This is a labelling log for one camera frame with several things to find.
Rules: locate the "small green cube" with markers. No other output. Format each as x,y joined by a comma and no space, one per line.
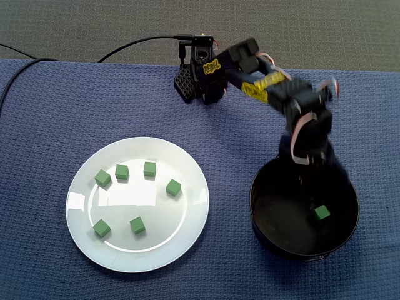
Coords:
102,178
122,172
137,225
173,187
322,213
149,168
101,228

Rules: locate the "white round plate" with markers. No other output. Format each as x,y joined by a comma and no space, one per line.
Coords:
140,200

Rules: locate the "blue woven table cloth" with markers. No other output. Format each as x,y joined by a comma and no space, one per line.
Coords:
47,156

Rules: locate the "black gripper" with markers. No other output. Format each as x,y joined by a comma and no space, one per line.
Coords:
315,157

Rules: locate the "black metal bucket container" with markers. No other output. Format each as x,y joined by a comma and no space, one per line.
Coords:
281,225

